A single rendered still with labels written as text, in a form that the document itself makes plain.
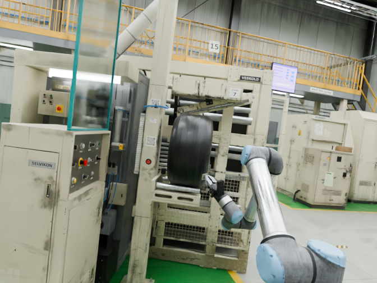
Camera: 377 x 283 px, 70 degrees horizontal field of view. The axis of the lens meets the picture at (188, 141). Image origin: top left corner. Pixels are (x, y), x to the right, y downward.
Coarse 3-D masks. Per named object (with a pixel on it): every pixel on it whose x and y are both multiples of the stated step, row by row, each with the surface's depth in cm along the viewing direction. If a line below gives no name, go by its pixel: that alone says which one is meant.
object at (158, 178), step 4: (160, 172) 231; (156, 176) 211; (160, 176) 223; (152, 180) 199; (156, 180) 203; (160, 180) 226; (152, 184) 199; (152, 188) 199; (156, 188) 205; (152, 192) 199
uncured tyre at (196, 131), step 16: (176, 128) 193; (192, 128) 192; (208, 128) 194; (176, 144) 188; (192, 144) 187; (208, 144) 189; (176, 160) 188; (192, 160) 187; (208, 160) 190; (176, 176) 194; (192, 176) 192
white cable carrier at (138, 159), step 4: (140, 116) 210; (140, 120) 210; (144, 120) 210; (140, 124) 210; (144, 124) 212; (140, 128) 210; (140, 132) 210; (140, 136) 210; (140, 140) 210; (140, 144) 211; (140, 148) 211; (136, 152) 211; (140, 152) 212; (136, 156) 211; (140, 156) 213; (136, 160) 211; (140, 160) 214; (136, 164) 211; (136, 168) 212; (136, 172) 212
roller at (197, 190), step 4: (156, 184) 202; (160, 184) 202; (164, 184) 202; (168, 184) 203; (172, 184) 203; (160, 188) 203; (164, 188) 202; (168, 188) 202; (172, 188) 202; (176, 188) 201; (180, 188) 201; (184, 188) 201; (188, 188) 201; (192, 188) 201; (196, 188) 201; (200, 188) 202; (188, 192) 202; (192, 192) 201; (196, 192) 201; (200, 192) 200
